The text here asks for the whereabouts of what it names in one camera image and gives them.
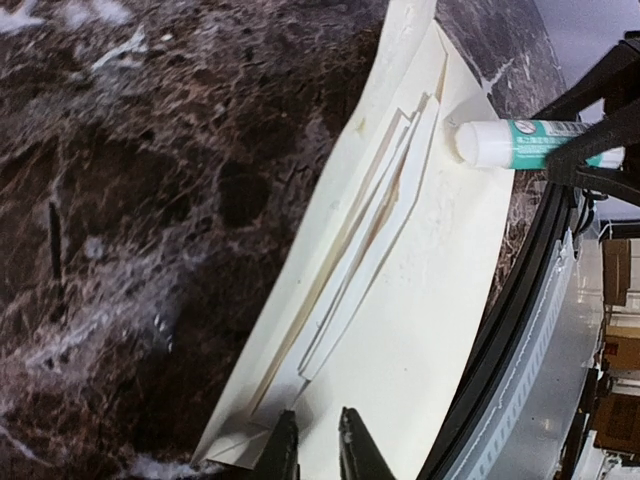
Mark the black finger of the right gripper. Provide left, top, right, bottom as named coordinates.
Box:
left=533, top=30, right=639, bottom=120
left=546, top=107, right=639, bottom=200

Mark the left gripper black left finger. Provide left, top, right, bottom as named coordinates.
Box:
left=255, top=410, right=300, bottom=480

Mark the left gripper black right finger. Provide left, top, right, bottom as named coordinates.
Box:
left=339, top=407, right=395, bottom=480

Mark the green white glue stick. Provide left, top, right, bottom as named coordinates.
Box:
left=453, top=118, right=626, bottom=171

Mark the cream paper envelope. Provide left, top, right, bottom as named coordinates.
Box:
left=193, top=1, right=513, bottom=479

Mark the spare white paper sheet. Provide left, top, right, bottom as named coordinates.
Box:
left=251, top=94, right=440, bottom=426

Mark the black front table rail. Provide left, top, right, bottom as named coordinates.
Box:
left=417, top=183, right=576, bottom=479

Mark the white slotted cable duct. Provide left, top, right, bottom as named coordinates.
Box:
left=445, top=231, right=575, bottom=479

